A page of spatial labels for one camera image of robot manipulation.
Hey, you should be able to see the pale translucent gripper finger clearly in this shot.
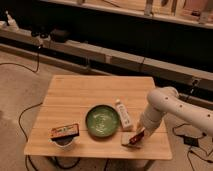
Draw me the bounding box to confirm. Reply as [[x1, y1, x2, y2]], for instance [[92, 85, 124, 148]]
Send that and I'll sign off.
[[136, 127, 145, 138]]

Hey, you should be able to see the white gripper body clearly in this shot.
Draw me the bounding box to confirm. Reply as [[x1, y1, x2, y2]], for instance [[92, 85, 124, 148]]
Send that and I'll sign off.
[[137, 108, 165, 136]]

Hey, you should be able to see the red chili pepper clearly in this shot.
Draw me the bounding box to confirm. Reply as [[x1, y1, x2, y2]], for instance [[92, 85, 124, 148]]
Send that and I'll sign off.
[[129, 135, 144, 145]]

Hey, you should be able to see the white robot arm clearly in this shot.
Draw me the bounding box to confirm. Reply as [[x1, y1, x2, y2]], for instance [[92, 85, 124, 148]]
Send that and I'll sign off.
[[136, 87, 213, 137]]

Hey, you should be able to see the white sponge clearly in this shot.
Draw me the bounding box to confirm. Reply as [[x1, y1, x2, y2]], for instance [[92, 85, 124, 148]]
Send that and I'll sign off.
[[121, 132, 142, 149]]

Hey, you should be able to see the white tube bottle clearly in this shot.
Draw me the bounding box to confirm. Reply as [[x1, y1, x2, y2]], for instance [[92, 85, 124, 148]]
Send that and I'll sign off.
[[115, 99, 133, 131]]

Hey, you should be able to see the green ceramic plate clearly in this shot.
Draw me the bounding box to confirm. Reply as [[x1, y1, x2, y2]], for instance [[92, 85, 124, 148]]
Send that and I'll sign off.
[[85, 105, 120, 138]]

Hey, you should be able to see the wooden table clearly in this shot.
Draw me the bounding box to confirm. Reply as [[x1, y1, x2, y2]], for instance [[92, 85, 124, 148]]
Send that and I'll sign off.
[[24, 75, 172, 160]]

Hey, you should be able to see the orange snack box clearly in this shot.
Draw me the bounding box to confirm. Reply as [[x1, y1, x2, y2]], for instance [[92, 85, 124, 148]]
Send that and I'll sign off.
[[50, 123, 79, 139]]

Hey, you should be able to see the black device on ledge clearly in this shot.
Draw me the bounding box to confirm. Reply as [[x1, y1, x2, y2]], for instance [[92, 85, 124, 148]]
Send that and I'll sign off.
[[50, 29, 69, 43]]

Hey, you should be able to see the black cables right floor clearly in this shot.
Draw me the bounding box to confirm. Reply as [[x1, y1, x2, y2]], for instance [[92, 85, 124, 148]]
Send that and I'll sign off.
[[172, 123, 213, 166]]

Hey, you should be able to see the black floor cable left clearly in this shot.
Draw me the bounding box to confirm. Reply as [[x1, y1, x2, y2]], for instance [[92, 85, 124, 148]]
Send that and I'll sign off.
[[0, 46, 44, 171]]

